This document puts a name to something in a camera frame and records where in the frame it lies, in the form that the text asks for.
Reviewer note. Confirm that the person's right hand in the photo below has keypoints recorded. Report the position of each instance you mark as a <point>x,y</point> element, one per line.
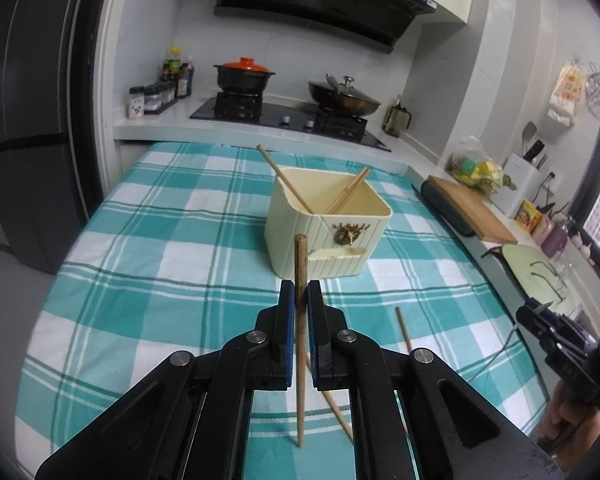
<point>560,409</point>

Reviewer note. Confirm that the black wok glass lid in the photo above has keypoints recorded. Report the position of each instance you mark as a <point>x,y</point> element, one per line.
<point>342,97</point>

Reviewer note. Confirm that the hanging noodle bag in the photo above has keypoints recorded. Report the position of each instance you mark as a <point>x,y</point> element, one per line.
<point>566,95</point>

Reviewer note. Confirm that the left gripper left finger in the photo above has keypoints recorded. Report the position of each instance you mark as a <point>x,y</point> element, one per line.
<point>189,417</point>

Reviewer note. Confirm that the white knife block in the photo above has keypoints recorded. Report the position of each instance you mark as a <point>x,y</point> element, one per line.
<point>520,181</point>

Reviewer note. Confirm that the wooden chopstick four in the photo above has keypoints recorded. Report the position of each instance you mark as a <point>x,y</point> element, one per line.
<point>403,329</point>

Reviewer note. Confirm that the purple cup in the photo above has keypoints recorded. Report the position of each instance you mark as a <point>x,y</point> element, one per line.
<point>556,240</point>

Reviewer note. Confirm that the dark grey refrigerator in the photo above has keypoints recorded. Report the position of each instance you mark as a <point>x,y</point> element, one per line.
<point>49,179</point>

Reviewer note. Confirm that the dark rolled mat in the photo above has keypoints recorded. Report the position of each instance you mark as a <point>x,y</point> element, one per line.
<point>436,200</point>

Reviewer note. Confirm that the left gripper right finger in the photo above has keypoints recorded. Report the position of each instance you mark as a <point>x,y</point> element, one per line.
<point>412,416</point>

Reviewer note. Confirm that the spice jar rack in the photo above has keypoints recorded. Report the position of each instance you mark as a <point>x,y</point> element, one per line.
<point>150,100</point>

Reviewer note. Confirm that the yellow box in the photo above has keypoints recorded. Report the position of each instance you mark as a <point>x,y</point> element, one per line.
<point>527,217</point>

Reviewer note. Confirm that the wooden chopstick nine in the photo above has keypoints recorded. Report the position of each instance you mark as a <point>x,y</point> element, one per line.
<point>352,194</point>

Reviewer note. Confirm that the glass pitcher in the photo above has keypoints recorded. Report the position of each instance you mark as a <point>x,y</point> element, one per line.
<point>397,119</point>

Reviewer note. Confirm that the wooden chopstick three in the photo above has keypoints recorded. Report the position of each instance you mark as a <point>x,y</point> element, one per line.
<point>338,414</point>

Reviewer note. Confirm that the wooden chopstick one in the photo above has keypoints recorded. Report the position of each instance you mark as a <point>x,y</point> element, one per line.
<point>329,209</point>

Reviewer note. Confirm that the teal plaid tablecloth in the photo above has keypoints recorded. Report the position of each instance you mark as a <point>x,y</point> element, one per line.
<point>175,258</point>

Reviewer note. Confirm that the wooden chopstick five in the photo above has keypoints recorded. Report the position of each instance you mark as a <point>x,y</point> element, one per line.
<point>284,179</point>

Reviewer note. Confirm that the hanging metal whisk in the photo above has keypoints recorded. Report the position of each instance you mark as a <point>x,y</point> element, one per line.
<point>592,86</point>

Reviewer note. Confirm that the sauce bottles group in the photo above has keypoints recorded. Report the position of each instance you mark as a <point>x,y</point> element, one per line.
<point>180,71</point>

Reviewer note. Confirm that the cream utensil holder box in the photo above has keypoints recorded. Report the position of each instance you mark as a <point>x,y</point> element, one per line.
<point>338,244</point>

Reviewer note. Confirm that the wooden chopstick two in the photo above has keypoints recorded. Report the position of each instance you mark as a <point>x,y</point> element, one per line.
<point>300,282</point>

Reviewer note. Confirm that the black gas stove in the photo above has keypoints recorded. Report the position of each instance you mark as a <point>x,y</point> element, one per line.
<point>309,118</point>

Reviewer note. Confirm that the plastic bag of sponges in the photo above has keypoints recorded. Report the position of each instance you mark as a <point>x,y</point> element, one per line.
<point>471,166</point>

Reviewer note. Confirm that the black pot orange lid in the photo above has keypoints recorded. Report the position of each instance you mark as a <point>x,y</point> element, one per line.
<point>244,76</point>

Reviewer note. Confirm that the wooden cutting board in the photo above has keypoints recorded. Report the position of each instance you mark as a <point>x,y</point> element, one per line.
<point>487,225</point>

